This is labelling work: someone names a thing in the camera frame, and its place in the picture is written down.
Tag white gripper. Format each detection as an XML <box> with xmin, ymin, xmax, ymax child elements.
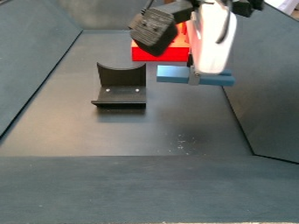
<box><xmin>186</xmin><ymin>0</ymin><xmax>238</xmax><ymax>86</ymax></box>

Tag red foam peg board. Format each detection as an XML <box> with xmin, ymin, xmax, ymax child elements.
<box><xmin>131</xmin><ymin>23</ymin><xmax>193</xmax><ymax>62</ymax></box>

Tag black curved holder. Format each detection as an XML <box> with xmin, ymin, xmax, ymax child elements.
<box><xmin>91</xmin><ymin>63</ymin><xmax>147</xmax><ymax>109</ymax></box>

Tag black camera cable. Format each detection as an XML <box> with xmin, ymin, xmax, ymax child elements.
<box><xmin>216</xmin><ymin>0</ymin><xmax>236</xmax><ymax>45</ymax></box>

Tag blue double-square block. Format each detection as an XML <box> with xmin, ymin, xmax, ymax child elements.
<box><xmin>157</xmin><ymin>66</ymin><xmax>236</xmax><ymax>87</ymax></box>

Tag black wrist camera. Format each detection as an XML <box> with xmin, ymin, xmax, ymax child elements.
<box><xmin>129</xmin><ymin>0</ymin><xmax>196</xmax><ymax>57</ymax></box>

